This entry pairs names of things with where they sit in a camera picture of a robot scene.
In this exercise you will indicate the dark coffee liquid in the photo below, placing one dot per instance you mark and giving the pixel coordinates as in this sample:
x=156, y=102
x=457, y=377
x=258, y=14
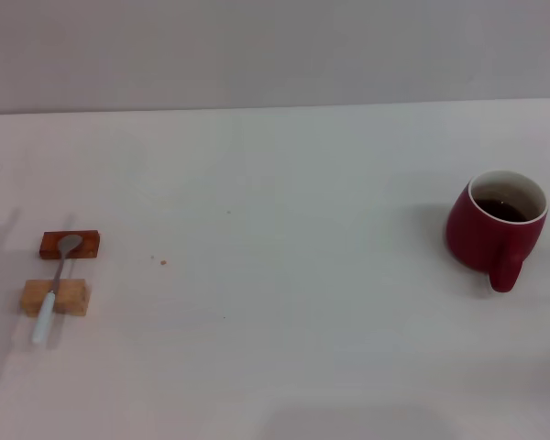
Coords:
x=504, y=211

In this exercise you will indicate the dark reddish wooden block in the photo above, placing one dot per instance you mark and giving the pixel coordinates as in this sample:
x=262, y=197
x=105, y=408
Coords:
x=89, y=247

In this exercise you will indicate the red ceramic mug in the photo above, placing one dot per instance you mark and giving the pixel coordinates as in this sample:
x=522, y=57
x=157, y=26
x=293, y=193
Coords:
x=481, y=238

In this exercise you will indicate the light wooden block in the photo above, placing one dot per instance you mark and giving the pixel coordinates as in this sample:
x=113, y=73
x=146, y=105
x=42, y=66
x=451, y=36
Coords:
x=75, y=298

